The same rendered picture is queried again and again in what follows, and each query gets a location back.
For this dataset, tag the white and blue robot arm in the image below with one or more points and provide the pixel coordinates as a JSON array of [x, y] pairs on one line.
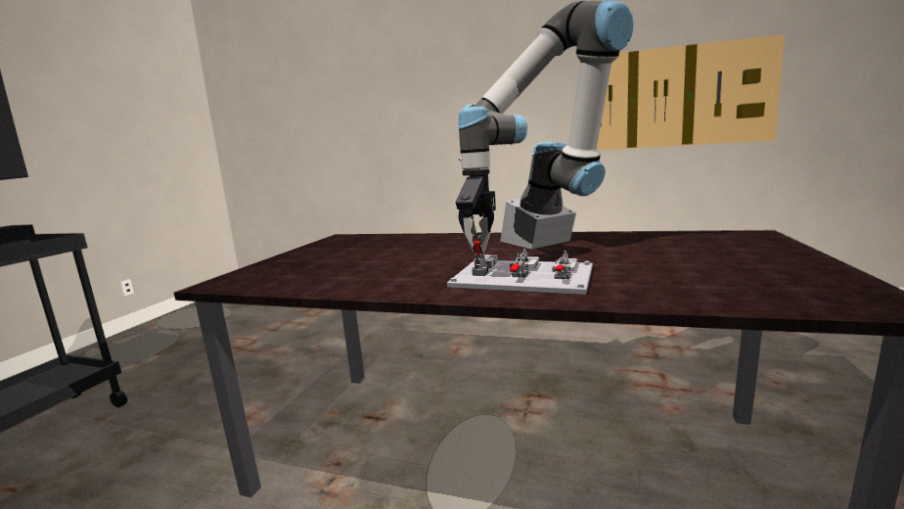
[[600, 29]]

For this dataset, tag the toggle clamp with red handle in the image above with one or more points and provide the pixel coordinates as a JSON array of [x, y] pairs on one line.
[[479, 269], [565, 274], [519, 270]]

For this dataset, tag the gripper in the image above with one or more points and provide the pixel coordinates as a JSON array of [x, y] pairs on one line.
[[484, 207]]

